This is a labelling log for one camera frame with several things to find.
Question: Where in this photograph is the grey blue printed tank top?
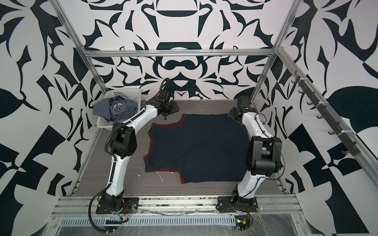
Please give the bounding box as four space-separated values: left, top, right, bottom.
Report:
93 96 138 123

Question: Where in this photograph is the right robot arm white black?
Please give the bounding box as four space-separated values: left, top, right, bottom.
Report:
227 96 282 210

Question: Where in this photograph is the navy tank top red trim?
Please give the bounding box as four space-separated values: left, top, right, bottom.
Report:
144 114 250 184

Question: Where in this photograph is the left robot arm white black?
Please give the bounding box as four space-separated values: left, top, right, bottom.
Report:
99 89 179 213

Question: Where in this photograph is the aluminium frame enclosure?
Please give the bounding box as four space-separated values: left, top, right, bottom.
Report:
48 0 378 195

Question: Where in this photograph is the white slotted cable duct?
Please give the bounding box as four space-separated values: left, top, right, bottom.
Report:
60 216 237 227

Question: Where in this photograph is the small green circuit board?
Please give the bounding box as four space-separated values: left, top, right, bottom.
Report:
235 219 252 231

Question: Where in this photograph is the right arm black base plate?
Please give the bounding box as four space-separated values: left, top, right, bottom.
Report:
216 197 258 213

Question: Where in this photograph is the white plastic laundry basket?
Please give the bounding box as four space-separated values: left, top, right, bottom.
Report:
96 87 142 130

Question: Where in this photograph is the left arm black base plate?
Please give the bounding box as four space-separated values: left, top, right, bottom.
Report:
95 197 139 214

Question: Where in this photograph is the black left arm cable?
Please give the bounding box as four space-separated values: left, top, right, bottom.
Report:
88 182 125 234

